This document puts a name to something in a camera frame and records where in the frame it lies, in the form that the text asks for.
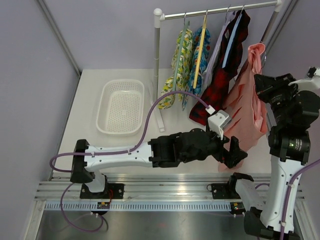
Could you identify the red black plaid garment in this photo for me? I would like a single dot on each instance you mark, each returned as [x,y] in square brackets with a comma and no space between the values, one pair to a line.
[217,91]

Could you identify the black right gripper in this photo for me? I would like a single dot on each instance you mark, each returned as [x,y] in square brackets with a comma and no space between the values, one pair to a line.
[266,86]

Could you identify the lavender hanger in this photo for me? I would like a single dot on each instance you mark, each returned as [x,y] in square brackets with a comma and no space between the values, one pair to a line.
[214,57]

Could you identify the mint green hanger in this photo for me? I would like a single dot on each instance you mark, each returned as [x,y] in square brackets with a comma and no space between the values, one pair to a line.
[181,58]

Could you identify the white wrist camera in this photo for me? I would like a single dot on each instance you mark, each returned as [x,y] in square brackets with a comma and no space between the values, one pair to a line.
[217,121]
[311,82]

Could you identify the pink pleated skirt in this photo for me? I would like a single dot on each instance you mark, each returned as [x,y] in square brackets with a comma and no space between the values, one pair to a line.
[248,112]

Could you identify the left small circuit board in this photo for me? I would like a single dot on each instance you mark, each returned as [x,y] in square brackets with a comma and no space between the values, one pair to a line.
[103,205]

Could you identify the small circuit board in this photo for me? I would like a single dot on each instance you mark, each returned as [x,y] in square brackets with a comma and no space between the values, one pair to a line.
[237,208]
[103,205]

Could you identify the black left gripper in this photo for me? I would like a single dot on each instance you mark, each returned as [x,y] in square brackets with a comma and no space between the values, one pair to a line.
[233,157]

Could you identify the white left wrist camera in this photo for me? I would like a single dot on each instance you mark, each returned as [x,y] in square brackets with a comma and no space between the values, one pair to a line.
[217,121]

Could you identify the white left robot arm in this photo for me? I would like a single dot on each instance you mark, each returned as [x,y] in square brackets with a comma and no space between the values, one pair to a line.
[167,151]

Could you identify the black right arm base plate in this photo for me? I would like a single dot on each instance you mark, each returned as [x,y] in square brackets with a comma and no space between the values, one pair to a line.
[222,191]

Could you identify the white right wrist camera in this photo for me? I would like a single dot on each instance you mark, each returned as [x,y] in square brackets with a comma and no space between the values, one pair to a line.
[311,82]

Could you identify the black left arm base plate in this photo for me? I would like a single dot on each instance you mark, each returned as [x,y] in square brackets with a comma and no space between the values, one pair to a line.
[112,190]

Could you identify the right small circuit board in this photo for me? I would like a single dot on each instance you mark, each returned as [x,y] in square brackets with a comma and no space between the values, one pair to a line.
[237,208]

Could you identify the yellow lemon print garment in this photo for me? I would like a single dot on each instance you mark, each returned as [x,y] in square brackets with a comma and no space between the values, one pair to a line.
[168,83]

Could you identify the aluminium mounting rail frame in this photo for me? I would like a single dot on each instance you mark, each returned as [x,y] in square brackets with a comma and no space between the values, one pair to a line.
[165,188]

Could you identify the pink skirt hanger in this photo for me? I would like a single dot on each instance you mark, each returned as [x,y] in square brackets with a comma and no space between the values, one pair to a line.
[263,56]

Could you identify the white slotted cable duct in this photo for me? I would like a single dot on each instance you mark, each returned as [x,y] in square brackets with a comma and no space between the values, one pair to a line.
[120,206]

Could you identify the yellow wooden hanger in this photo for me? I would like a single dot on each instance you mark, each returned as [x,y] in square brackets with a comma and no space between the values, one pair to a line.
[200,49]

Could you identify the light blue hanger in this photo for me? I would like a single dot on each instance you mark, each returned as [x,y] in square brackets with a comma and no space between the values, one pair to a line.
[231,40]

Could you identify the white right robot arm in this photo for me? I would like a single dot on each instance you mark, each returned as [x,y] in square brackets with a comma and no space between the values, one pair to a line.
[294,111]

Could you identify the blue floral garment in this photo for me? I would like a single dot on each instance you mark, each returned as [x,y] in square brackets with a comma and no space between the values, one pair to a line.
[203,64]

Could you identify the white perforated plastic basket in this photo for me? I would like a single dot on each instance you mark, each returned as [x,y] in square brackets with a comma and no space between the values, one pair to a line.
[120,108]

